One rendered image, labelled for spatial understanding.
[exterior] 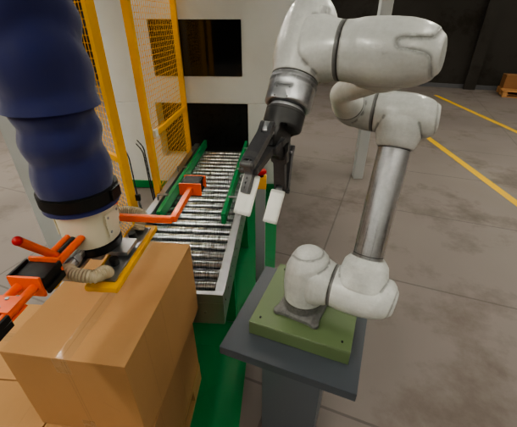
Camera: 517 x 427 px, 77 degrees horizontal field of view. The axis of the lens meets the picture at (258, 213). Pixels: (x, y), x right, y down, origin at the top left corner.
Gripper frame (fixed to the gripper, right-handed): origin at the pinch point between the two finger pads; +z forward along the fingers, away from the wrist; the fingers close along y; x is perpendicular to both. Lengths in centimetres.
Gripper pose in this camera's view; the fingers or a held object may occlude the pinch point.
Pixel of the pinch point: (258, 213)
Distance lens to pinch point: 61.2
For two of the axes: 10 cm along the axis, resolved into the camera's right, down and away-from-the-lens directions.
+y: -3.8, -1.3, -9.2
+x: 8.9, 2.3, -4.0
